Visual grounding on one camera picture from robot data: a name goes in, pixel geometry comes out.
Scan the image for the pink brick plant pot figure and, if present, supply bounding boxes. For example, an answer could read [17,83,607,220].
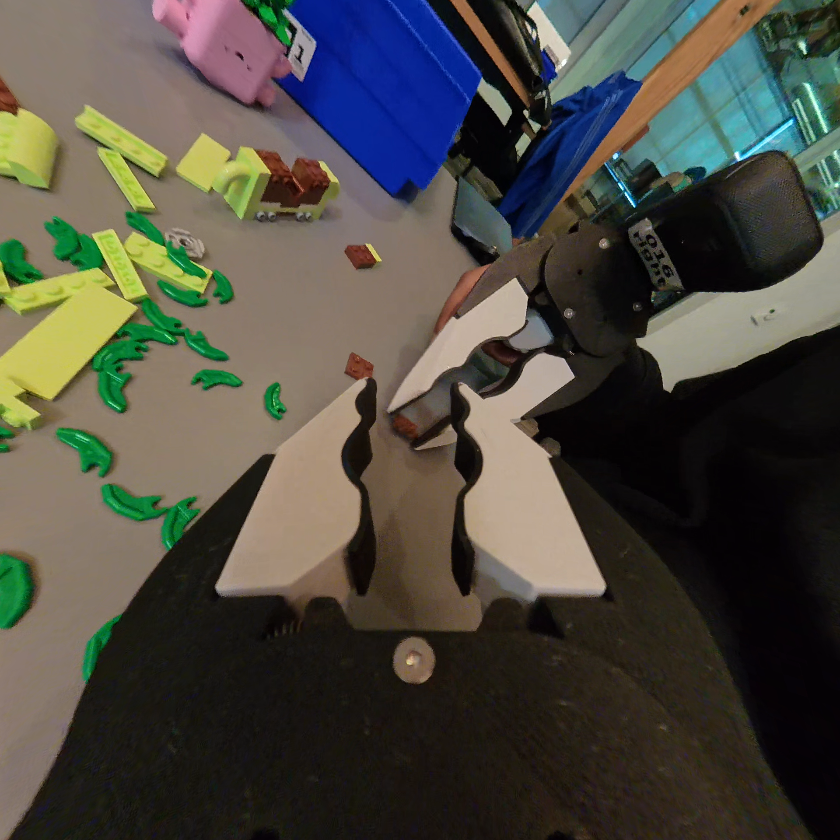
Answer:
[152,0,296,107]

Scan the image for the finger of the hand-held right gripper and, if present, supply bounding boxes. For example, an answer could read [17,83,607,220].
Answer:
[412,351,577,452]
[386,279,531,416]

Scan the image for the person's right hand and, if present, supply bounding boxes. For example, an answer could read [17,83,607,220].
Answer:
[433,264,493,336]

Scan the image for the grey round plate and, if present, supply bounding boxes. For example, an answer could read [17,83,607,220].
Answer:
[164,226,206,260]

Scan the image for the white printed marker tag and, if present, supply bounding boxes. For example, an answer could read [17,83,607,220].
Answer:
[283,13,317,81]

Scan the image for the blue plastic bin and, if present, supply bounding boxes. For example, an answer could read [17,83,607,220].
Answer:
[276,0,483,201]

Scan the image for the wooden beam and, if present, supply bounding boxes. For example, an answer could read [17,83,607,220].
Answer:
[558,0,785,211]

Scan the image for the blue cloth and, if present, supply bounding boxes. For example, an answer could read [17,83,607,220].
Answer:
[499,71,644,237]

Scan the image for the dark laptop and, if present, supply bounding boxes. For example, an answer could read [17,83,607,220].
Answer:
[450,174,514,263]

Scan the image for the black bag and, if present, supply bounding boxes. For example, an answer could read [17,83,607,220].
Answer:
[469,0,552,126]

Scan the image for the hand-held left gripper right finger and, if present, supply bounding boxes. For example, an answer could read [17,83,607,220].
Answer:
[450,382,607,618]

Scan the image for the lime and brown brick assembly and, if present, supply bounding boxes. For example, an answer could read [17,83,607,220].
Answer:
[213,146,342,223]

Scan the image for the wooden table edge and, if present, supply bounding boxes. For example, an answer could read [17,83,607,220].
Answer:
[449,0,536,109]

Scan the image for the scattered green leaf pieces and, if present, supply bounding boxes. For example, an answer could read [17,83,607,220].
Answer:
[0,210,290,683]

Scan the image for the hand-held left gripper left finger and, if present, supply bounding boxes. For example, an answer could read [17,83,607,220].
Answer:
[215,377,379,614]

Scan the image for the scattered lime green bricks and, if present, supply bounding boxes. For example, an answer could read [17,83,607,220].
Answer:
[0,105,231,431]

